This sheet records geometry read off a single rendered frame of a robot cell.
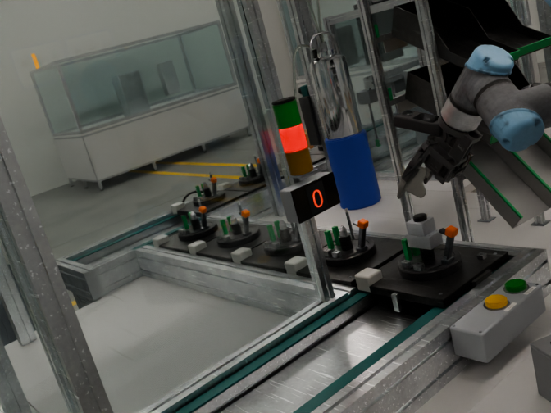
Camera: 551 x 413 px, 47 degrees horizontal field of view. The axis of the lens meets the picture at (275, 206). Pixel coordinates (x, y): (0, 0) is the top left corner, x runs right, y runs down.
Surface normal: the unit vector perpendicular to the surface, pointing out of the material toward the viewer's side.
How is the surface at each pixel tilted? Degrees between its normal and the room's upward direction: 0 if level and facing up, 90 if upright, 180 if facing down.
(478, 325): 0
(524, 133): 127
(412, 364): 90
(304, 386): 0
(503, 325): 90
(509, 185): 45
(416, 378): 90
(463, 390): 0
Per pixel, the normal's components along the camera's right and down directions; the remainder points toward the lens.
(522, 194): 0.15, -0.58
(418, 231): -0.75, 0.36
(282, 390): -0.26, -0.93
